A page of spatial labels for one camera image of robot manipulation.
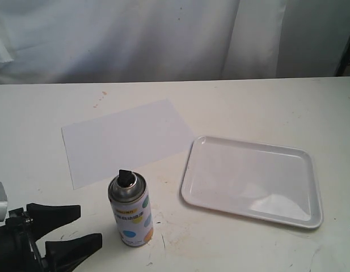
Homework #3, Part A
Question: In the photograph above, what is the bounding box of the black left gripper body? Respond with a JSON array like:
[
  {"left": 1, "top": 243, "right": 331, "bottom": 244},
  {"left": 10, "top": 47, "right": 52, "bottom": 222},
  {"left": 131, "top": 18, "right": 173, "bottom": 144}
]
[{"left": 0, "top": 208, "right": 49, "bottom": 271}]

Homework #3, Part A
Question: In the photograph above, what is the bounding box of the white spray paint can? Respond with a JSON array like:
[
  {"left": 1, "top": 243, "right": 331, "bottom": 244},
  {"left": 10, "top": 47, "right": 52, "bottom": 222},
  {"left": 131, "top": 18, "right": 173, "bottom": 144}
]
[{"left": 108, "top": 169, "right": 154, "bottom": 247}]

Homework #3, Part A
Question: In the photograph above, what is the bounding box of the white paper sheet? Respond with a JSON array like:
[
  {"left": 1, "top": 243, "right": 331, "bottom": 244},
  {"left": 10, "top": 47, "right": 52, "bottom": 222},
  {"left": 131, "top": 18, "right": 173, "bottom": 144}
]
[{"left": 62, "top": 100, "right": 194, "bottom": 189}]

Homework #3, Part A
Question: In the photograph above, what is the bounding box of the white backdrop curtain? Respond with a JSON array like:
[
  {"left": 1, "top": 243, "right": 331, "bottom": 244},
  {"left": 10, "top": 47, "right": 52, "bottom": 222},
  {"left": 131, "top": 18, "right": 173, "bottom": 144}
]
[{"left": 0, "top": 1, "right": 350, "bottom": 84}]

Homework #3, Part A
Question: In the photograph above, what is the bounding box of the white plastic tray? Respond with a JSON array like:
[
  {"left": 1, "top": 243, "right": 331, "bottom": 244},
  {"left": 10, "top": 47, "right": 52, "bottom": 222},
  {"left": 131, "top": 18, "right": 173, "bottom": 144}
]
[{"left": 180, "top": 136, "right": 324, "bottom": 230}]

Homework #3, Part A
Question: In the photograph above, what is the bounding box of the black stand frame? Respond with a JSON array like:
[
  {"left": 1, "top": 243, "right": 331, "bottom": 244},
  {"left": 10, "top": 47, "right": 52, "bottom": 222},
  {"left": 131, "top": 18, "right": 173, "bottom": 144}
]
[{"left": 335, "top": 37, "right": 350, "bottom": 77}]

